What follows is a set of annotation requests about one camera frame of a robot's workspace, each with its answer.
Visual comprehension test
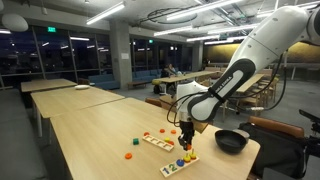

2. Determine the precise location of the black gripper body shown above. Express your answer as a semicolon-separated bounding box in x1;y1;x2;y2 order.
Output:
180;121;194;142

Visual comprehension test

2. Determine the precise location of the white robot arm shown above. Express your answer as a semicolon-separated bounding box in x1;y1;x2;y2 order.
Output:
176;6;320;150

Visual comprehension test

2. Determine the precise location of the wooden slotted tray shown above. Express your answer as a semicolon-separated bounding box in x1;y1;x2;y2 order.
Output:
143;135;174;152

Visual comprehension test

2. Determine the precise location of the wooden number stacking board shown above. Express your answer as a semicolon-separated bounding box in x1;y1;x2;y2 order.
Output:
160;150;199;177

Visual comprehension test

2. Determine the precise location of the black bowl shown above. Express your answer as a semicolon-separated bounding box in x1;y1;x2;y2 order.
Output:
215;130;247;154

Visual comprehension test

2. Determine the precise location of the green cube block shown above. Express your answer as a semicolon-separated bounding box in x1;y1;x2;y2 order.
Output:
133;138;139;145

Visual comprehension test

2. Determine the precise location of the brown leather chair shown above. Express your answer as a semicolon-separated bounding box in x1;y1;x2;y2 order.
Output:
239;116;306;179

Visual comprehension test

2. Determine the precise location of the white plate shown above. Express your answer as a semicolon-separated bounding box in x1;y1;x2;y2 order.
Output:
74;85;90;90

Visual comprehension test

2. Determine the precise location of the grey duct tape roll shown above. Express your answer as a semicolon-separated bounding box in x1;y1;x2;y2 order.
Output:
241;130;250;139

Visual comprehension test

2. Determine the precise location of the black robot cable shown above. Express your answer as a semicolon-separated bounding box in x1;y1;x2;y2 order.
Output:
166;49;289;128

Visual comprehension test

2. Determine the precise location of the black tripod camera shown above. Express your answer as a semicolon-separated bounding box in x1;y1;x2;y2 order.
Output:
299;109;320;158

